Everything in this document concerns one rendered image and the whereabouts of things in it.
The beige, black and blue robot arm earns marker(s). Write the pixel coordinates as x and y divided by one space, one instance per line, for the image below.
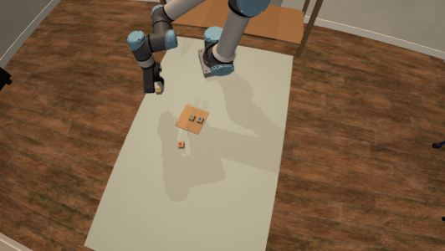
223 53

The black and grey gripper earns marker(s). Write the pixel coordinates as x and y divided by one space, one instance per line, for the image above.
160 81

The orange flat mat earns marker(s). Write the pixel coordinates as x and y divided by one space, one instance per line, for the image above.
187 125

